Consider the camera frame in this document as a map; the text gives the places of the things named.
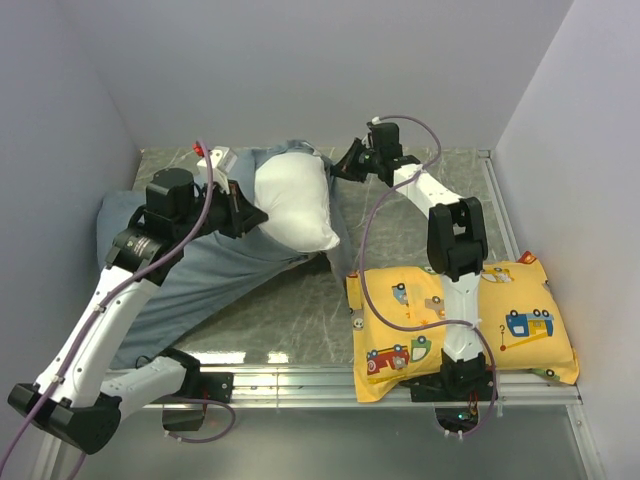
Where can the blue striped pillowcase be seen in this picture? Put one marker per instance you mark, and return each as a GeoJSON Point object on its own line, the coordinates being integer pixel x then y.
{"type": "Point", "coordinates": [217, 271]}

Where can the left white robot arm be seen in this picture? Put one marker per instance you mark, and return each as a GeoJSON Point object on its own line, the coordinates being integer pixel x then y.
{"type": "Point", "coordinates": [72, 399]}

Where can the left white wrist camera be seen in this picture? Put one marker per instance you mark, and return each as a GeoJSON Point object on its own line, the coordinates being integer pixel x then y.
{"type": "Point", "coordinates": [222, 160]}

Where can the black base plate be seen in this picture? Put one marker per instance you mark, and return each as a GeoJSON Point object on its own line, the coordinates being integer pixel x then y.
{"type": "Point", "coordinates": [187, 409]}
{"type": "Point", "coordinates": [458, 414]}

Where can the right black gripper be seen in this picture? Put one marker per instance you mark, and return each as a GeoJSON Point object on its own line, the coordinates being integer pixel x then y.
{"type": "Point", "coordinates": [347, 169]}

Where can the yellow cartoon car pillow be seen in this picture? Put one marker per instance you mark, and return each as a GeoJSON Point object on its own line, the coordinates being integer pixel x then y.
{"type": "Point", "coordinates": [396, 336]}

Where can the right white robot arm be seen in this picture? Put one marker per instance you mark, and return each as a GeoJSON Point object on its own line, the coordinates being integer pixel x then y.
{"type": "Point", "coordinates": [457, 249]}

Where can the aluminium mounting rail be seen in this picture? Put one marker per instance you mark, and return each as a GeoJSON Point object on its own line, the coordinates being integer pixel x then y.
{"type": "Point", "coordinates": [332, 386]}

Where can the right side aluminium rail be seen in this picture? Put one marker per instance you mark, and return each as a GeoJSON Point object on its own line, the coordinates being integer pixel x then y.
{"type": "Point", "coordinates": [503, 220]}

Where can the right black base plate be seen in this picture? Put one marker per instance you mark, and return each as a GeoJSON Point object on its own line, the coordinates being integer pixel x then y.
{"type": "Point", "coordinates": [458, 414]}

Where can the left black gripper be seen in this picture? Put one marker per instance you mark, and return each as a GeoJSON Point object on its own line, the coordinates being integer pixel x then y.
{"type": "Point", "coordinates": [243, 215]}

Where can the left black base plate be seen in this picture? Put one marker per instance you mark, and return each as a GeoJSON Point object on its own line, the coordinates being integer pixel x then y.
{"type": "Point", "coordinates": [187, 409]}

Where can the white pillow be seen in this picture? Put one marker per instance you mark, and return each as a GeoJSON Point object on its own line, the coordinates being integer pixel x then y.
{"type": "Point", "coordinates": [292, 189]}

